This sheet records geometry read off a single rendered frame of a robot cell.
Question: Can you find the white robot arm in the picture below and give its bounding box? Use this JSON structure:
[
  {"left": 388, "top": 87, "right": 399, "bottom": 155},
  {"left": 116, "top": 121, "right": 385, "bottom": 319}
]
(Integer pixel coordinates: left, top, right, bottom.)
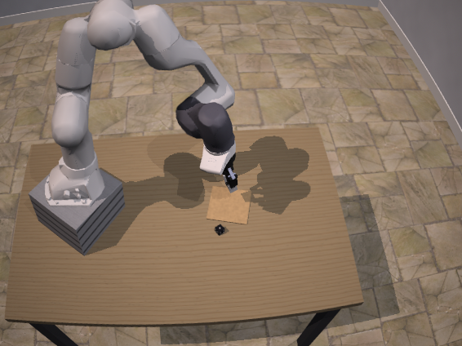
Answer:
[{"left": 45, "top": 0, "right": 236, "bottom": 207}]

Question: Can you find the black die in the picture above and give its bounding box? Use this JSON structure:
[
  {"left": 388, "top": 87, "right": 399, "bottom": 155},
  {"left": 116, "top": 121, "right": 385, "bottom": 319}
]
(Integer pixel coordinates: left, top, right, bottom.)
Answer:
[{"left": 215, "top": 224, "right": 224, "bottom": 235}]

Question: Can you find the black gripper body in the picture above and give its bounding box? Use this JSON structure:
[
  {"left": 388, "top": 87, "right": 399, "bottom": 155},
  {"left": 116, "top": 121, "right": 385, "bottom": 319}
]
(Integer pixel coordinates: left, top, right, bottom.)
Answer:
[{"left": 224, "top": 153, "right": 236, "bottom": 172}]

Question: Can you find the tan square mat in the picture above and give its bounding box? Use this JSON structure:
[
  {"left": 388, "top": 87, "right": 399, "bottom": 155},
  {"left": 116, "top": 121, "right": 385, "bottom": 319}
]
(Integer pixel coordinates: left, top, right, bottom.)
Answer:
[{"left": 207, "top": 186, "right": 251, "bottom": 224}]

